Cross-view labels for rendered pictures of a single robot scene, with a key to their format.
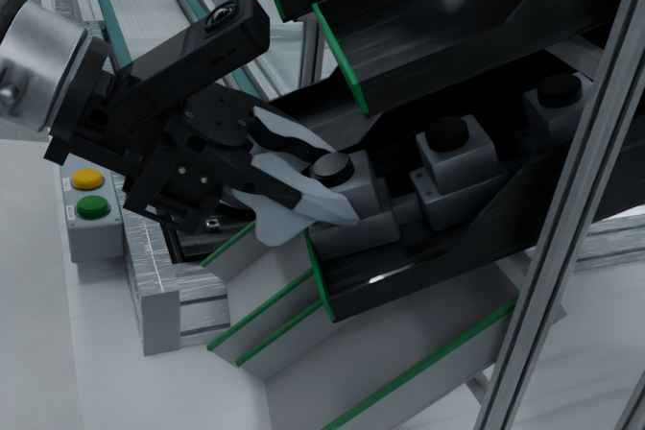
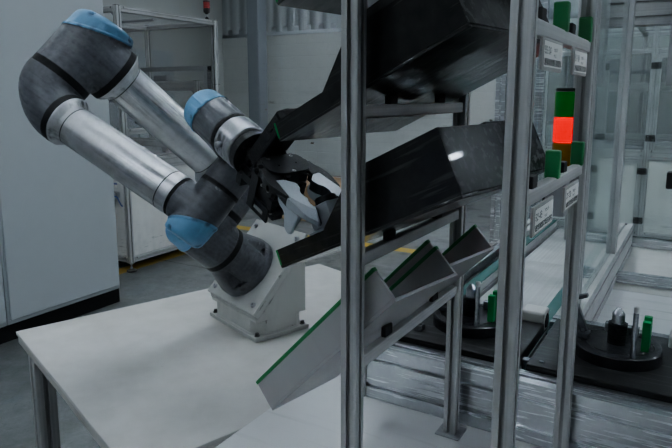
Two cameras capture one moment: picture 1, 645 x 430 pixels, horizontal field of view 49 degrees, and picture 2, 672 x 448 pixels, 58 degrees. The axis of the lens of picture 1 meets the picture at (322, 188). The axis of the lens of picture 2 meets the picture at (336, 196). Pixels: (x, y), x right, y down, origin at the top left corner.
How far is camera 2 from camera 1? 68 cm
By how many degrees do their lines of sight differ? 57
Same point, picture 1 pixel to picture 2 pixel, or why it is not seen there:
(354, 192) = (320, 206)
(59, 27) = (244, 123)
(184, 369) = not seen: hidden behind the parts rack
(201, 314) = (379, 373)
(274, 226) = (288, 220)
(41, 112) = (225, 153)
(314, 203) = (292, 202)
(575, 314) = not seen: outside the picture
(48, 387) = not seen: hidden behind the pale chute
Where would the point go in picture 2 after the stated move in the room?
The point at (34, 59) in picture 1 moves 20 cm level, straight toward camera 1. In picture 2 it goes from (227, 131) to (119, 139)
